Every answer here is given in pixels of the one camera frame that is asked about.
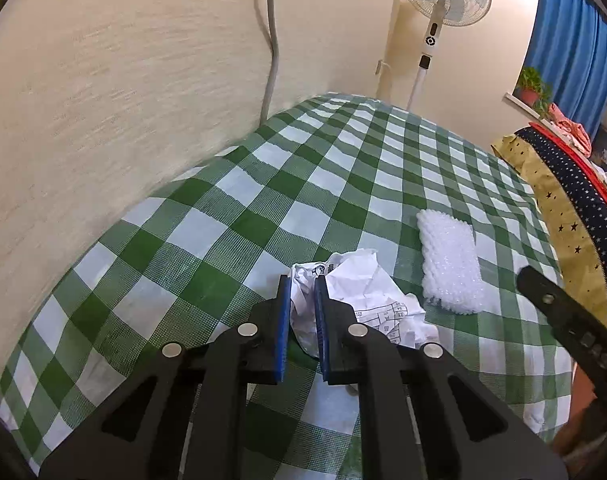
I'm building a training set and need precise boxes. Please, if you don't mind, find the blue curtain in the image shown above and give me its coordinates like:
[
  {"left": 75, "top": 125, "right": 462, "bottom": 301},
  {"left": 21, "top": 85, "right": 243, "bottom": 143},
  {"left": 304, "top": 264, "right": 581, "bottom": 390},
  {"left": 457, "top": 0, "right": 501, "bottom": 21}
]
[{"left": 526, "top": 0, "right": 607, "bottom": 137}]

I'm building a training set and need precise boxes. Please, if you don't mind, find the pink folded cloth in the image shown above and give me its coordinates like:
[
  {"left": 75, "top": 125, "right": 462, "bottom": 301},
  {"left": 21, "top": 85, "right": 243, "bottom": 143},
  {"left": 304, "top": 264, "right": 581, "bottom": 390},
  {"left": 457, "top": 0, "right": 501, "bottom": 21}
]
[{"left": 547, "top": 102, "right": 594, "bottom": 154}]

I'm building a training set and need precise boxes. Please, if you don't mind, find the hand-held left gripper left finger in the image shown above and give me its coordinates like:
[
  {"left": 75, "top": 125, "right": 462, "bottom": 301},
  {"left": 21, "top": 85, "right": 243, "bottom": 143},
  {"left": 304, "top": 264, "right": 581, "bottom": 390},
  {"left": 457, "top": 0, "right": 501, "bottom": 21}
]
[{"left": 38, "top": 275, "right": 291, "bottom": 480}]

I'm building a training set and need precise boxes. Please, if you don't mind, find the person's right forearm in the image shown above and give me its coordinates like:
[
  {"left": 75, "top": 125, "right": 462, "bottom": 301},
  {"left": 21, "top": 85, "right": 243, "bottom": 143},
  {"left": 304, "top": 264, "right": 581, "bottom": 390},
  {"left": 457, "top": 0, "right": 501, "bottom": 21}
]
[{"left": 551, "top": 360, "right": 607, "bottom": 467}]

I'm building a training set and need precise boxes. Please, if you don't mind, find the potted green plant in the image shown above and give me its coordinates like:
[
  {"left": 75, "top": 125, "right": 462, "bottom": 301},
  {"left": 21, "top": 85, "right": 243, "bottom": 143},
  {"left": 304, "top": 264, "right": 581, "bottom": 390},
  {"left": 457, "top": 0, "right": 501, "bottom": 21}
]
[{"left": 516, "top": 66, "right": 554, "bottom": 112}]

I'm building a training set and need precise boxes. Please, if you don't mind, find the yellow star bed sheet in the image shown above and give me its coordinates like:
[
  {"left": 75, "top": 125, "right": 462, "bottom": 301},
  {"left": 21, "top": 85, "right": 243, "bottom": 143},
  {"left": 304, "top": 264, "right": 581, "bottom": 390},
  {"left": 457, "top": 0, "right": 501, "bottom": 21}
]
[{"left": 491, "top": 132, "right": 607, "bottom": 332}]

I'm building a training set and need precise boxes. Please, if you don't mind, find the bubble wrap sheet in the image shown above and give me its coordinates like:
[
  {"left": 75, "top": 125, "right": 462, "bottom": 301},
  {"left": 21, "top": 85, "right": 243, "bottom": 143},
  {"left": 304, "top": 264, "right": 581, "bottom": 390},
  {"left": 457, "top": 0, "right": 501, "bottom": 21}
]
[{"left": 416, "top": 208, "right": 485, "bottom": 315}]

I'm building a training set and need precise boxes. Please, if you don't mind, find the green checked tablecloth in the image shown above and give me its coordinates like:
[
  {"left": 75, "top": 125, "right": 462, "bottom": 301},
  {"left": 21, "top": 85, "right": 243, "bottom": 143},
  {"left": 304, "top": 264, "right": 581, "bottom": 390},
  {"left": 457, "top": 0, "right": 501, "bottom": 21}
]
[{"left": 0, "top": 92, "right": 574, "bottom": 480}]

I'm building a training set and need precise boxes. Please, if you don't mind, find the navy star blanket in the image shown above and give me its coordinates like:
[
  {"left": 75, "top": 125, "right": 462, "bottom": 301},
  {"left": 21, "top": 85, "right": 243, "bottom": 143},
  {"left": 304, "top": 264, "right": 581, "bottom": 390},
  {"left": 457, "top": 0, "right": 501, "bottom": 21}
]
[{"left": 513, "top": 127, "right": 607, "bottom": 281}]

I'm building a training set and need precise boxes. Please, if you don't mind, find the white printed paper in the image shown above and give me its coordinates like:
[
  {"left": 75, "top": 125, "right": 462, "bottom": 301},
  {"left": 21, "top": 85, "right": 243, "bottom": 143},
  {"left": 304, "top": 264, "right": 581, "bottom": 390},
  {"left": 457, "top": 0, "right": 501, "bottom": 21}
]
[{"left": 289, "top": 249, "right": 440, "bottom": 361}]

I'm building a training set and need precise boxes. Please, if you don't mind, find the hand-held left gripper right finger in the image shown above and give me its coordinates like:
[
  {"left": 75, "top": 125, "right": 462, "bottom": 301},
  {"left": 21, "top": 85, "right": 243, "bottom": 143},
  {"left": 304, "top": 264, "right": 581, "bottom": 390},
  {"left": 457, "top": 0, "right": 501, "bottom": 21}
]
[{"left": 316, "top": 276, "right": 569, "bottom": 480}]

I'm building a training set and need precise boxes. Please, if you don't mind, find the white windowsill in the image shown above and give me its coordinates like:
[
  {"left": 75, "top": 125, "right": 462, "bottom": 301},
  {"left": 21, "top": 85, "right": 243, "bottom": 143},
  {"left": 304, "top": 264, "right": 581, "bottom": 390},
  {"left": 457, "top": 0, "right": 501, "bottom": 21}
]
[{"left": 503, "top": 92, "right": 554, "bottom": 122}]

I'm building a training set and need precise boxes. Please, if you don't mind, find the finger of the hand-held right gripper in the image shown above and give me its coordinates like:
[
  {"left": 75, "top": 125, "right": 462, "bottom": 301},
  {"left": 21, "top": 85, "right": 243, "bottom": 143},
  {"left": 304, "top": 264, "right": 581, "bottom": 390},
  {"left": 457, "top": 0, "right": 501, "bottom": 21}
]
[{"left": 516, "top": 265, "right": 573, "bottom": 333}]

